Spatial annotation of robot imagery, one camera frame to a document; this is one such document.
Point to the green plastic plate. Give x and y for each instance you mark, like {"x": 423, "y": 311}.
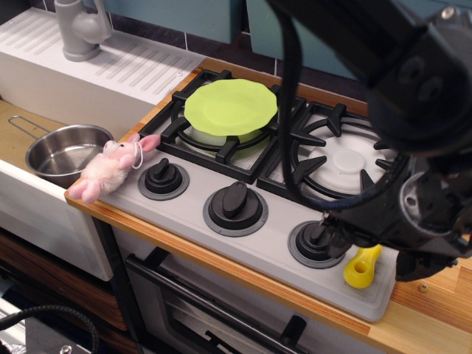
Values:
{"x": 232, "y": 107}

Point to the small steel saucepan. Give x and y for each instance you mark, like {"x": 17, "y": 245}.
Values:
{"x": 59, "y": 156}

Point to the middle black stove knob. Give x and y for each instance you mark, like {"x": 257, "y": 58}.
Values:
{"x": 235, "y": 211}

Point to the black stove knob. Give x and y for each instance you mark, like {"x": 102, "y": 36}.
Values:
{"x": 163, "y": 181}
{"x": 309, "y": 245}
{"x": 235, "y": 211}

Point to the grey toy stove top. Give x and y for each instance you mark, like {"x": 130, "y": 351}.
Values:
{"x": 265, "y": 251}

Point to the black burner grate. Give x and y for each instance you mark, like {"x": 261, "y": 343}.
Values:
{"x": 241, "y": 157}
{"x": 335, "y": 157}

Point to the left black stove knob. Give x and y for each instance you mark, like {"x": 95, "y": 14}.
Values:
{"x": 163, "y": 181}

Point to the grey toy faucet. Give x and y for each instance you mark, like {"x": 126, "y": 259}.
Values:
{"x": 82, "y": 32}

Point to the right black burner grate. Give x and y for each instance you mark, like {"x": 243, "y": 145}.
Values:
{"x": 335, "y": 157}

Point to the pink plush bunny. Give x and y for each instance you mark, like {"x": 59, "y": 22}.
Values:
{"x": 107, "y": 171}

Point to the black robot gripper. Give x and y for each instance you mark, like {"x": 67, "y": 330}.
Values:
{"x": 420, "y": 208}

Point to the right black stove knob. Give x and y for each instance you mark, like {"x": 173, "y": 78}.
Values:
{"x": 309, "y": 245}

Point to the left black burner grate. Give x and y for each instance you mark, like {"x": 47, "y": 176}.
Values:
{"x": 241, "y": 157}

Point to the toy oven door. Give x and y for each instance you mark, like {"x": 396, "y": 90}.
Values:
{"x": 213, "y": 315}

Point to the white toy sink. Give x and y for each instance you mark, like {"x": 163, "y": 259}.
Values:
{"x": 114, "y": 90}

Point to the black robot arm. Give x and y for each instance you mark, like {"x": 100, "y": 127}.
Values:
{"x": 417, "y": 73}

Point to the yellow handled toy knife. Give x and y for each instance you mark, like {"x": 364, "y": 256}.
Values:
{"x": 359, "y": 272}

